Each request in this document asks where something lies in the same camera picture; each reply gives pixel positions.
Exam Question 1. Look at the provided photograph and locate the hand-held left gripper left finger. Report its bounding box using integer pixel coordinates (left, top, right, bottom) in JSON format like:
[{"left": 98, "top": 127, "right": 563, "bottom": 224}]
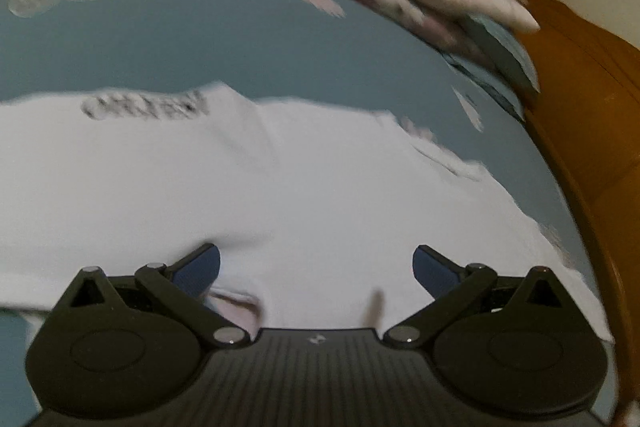
[{"left": 50, "top": 243, "right": 247, "bottom": 349}]

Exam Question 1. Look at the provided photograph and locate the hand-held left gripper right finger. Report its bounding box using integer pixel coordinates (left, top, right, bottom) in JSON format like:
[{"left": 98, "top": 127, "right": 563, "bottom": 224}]
[{"left": 384, "top": 245, "right": 581, "bottom": 350}]

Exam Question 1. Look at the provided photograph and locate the white long-sleeved shirt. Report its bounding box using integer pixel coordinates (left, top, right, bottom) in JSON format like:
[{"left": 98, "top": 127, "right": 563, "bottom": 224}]
[{"left": 0, "top": 81, "right": 616, "bottom": 343}]

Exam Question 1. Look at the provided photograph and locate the teal pillow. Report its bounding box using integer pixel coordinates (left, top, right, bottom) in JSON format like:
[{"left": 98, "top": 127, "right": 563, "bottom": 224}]
[
  {"left": 445, "top": 54, "right": 526, "bottom": 120},
  {"left": 460, "top": 14, "right": 541, "bottom": 92}
]

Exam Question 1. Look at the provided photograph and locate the wooden headboard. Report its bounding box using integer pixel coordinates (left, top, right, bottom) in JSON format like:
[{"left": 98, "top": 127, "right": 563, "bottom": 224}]
[{"left": 515, "top": 0, "right": 640, "bottom": 427}]

